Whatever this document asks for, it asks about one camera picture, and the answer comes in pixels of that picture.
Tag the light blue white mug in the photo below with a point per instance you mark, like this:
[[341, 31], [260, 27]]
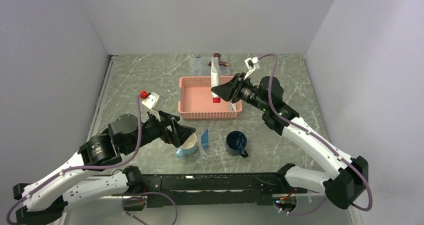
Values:
[[188, 148]]

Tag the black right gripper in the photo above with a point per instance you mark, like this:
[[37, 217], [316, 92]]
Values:
[[231, 90]]

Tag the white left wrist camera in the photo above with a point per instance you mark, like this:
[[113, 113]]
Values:
[[153, 102]]

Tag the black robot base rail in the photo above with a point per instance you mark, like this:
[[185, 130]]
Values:
[[212, 188]]

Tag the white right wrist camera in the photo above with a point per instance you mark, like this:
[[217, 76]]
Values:
[[252, 64]]

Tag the blue toothpaste tube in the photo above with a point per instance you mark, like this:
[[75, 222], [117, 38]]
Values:
[[205, 139]]

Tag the clear textured acrylic tray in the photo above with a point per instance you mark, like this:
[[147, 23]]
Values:
[[216, 149]]

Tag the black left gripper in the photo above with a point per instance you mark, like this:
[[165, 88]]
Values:
[[180, 132]]

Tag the dark blue mug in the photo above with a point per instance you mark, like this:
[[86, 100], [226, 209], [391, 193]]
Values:
[[236, 143]]

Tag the white red-capped toothpaste tube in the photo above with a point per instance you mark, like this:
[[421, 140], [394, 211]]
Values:
[[215, 78]]

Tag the pink plastic basket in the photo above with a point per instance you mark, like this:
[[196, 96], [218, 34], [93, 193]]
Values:
[[196, 102]]

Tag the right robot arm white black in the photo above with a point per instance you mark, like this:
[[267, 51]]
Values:
[[344, 177]]

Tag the copper faucet tap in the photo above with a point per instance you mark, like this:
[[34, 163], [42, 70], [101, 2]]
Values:
[[221, 63]]

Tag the aluminium side rail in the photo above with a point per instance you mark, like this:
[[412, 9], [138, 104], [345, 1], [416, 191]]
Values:
[[95, 123]]

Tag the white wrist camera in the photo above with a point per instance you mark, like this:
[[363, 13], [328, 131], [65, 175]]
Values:
[[153, 102], [252, 64]]

